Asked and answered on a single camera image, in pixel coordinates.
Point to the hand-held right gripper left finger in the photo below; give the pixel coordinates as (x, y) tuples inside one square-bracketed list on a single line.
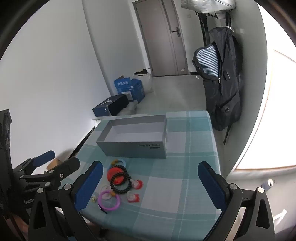
[(89, 185)]

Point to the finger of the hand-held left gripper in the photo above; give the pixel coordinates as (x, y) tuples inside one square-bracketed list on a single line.
[(67, 166), (42, 157)]

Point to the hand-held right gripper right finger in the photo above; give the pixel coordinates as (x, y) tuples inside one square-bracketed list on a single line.
[(210, 185)]

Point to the small white charm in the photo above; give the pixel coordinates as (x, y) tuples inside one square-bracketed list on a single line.
[(94, 199)]

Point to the grey cardboard box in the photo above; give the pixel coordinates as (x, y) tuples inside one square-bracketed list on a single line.
[(134, 149)]

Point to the brown cardboard piece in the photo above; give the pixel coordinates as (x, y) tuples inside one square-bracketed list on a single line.
[(54, 163)]

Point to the teal plaid tablecloth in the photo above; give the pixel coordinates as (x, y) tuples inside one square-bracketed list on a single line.
[(180, 162)]

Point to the white blue bottle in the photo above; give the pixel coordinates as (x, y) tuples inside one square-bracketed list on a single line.
[(269, 183)]

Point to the dark blue shoebox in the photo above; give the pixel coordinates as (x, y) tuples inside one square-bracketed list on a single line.
[(115, 104)]

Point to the white plastic packaging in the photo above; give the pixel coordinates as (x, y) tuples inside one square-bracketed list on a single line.
[(131, 107)]

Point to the dark backpack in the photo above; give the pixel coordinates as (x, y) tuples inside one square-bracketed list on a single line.
[(226, 92)]

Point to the blue cardboard carton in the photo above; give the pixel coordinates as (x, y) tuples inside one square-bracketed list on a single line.
[(136, 89)]

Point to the white plastic bag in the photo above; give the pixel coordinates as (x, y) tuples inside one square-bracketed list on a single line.
[(146, 83)]

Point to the black item on bag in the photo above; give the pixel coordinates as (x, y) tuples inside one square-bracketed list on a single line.
[(142, 71)]

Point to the grey door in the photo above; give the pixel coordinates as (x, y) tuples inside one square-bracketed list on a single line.
[(159, 46)]

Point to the black coat stand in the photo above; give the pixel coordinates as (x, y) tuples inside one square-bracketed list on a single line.
[(203, 30)]

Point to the grey hanging coat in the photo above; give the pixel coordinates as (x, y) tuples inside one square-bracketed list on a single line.
[(208, 4)]

